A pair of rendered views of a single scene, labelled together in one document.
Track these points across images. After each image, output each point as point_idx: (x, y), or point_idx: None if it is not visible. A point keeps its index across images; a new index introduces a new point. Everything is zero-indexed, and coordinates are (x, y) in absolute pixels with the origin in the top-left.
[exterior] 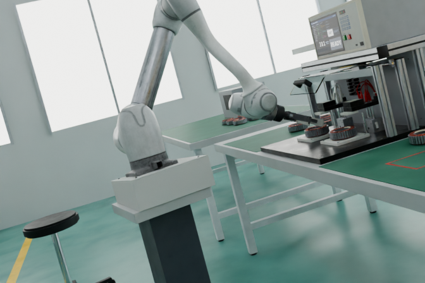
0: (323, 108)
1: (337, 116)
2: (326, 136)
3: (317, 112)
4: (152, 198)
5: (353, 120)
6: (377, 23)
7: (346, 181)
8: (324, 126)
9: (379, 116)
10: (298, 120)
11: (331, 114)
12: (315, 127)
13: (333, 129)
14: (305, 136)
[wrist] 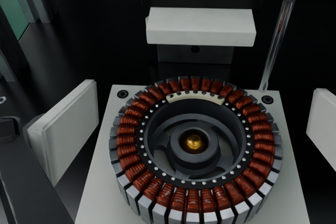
0: None
1: None
2: (295, 165)
3: (185, 26)
4: None
5: None
6: None
7: None
8: (264, 114)
9: None
10: (59, 159)
11: None
12: (148, 120)
13: (106, 54)
14: (93, 199)
